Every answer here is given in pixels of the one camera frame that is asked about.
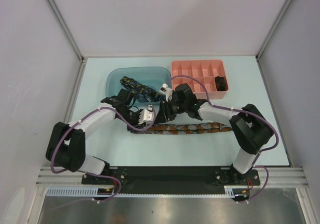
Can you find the orange floral tie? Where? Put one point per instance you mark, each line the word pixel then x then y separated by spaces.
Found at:
pixel 175 129

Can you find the rolled dark tie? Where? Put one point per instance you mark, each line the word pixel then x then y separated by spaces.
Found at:
pixel 221 83

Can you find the right corner aluminium post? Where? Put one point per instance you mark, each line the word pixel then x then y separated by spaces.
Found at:
pixel 280 16

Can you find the left corner aluminium post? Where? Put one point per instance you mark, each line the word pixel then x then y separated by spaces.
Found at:
pixel 64 28

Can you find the teal plastic bin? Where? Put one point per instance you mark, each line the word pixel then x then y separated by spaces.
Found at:
pixel 153 77

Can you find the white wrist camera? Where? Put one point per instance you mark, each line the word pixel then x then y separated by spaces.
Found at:
pixel 147 116
pixel 167 91

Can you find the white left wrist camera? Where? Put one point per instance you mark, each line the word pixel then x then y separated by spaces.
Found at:
pixel 147 116

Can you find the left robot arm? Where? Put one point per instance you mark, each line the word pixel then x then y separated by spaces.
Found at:
pixel 66 149

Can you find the pink compartment organizer tray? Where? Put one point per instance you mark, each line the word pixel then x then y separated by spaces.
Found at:
pixel 200 76

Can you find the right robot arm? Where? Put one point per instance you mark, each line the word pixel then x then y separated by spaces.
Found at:
pixel 250 128

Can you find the white cable duct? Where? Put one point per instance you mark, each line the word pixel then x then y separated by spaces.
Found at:
pixel 220 191

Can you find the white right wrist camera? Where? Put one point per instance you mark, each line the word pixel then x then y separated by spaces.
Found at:
pixel 167 91

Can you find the corner aluminium post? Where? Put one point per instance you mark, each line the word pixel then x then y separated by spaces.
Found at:
pixel 64 28
pixel 280 16

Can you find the navy yellow patterned tie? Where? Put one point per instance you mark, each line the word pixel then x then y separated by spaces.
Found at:
pixel 141 92

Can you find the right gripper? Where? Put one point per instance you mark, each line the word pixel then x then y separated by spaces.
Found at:
pixel 164 115

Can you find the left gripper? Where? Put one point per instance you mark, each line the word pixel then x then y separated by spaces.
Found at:
pixel 135 125

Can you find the aluminium frame rail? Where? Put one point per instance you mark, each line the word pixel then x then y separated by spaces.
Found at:
pixel 278 177

